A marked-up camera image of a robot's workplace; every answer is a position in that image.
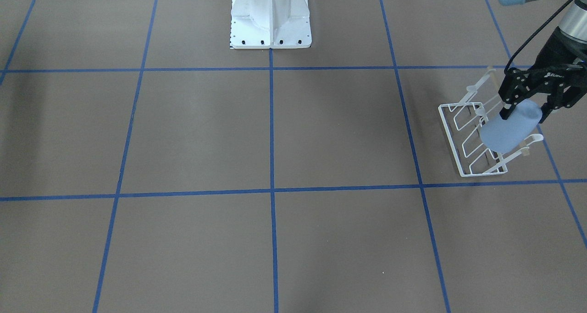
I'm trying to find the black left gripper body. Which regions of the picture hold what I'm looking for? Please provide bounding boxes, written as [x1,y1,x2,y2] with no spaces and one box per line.
[499,28,586,109]

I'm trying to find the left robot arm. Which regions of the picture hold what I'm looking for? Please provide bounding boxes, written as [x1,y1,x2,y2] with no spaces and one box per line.
[498,0,587,122]

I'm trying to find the white wire cup holder rack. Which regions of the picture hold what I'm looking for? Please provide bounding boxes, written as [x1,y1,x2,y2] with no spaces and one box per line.
[438,67,544,177]

